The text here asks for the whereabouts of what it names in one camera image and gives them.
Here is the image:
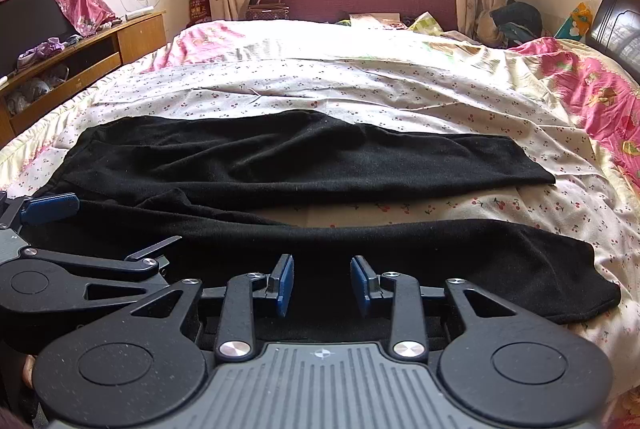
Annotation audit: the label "colourful cartoon bag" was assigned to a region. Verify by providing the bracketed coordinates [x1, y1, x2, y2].
[554, 2, 593, 42]

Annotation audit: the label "yellow green patterned cloth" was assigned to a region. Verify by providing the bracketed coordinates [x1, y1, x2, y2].
[407, 12, 443, 36]

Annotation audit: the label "dark wooden headboard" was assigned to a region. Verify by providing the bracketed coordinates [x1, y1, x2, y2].
[585, 0, 640, 85]

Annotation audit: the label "purple crumpled cloth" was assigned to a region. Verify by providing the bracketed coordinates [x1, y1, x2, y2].
[17, 36, 66, 67]

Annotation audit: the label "pile of clothes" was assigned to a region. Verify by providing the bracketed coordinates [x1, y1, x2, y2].
[475, 0, 543, 49]

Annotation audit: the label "television under pink cloth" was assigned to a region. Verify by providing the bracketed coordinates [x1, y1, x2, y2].
[0, 0, 121, 37]

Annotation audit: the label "black television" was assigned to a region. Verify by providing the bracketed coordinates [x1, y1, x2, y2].
[0, 0, 78, 77]

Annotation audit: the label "pink floral quilt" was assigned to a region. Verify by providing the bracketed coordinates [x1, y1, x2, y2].
[0, 20, 640, 429]

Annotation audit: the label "cream cherry print bed sheet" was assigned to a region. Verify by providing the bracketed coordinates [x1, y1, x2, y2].
[30, 26, 626, 360]

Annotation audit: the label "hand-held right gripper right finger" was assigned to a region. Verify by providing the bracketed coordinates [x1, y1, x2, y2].
[351, 255, 523, 362]

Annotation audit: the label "red box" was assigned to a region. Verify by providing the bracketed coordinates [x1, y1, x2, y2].
[188, 0, 211, 26]

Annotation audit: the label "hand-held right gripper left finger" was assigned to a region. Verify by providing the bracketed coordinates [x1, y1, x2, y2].
[131, 254, 296, 364]

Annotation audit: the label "wooden cabinet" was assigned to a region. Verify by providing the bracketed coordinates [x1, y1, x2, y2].
[0, 12, 167, 150]

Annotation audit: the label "black pants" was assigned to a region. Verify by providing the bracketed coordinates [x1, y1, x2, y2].
[20, 110, 622, 355]

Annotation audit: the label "brown handbag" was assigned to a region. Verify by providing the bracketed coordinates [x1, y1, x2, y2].
[245, 0, 291, 21]

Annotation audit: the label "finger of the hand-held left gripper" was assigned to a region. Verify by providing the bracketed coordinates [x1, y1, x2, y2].
[0, 192, 81, 230]
[22, 235, 182, 310]

